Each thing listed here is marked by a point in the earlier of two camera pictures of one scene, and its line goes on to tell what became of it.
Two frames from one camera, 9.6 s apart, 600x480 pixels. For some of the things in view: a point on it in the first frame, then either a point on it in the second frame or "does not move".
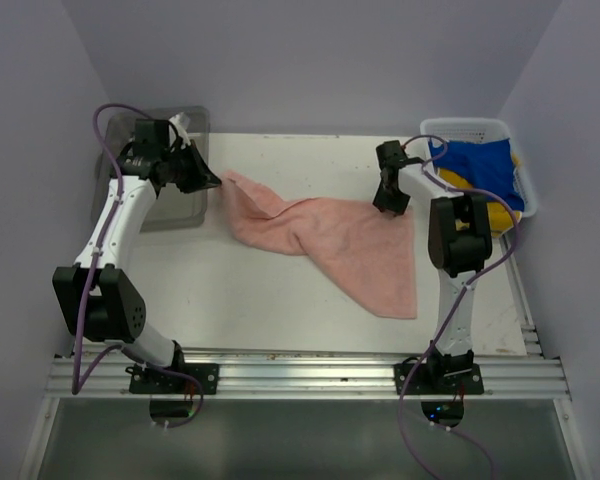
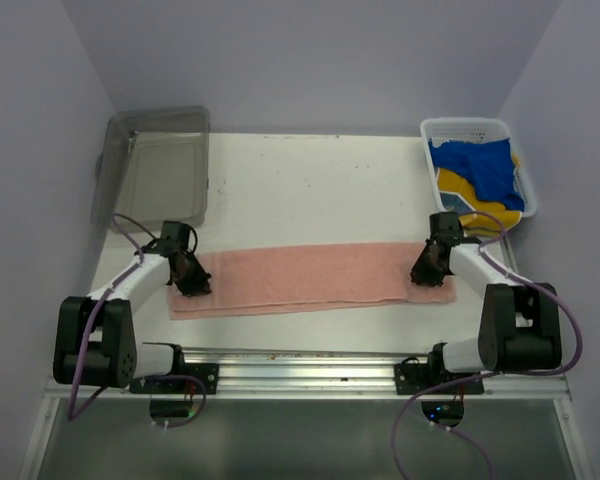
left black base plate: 146,379 does not move
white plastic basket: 472,130 does not move
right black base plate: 439,379 does not move
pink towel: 366,251 to 258,281
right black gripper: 382,201 to 425,278
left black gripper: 202,177 to 199,284
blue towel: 487,167 does not move
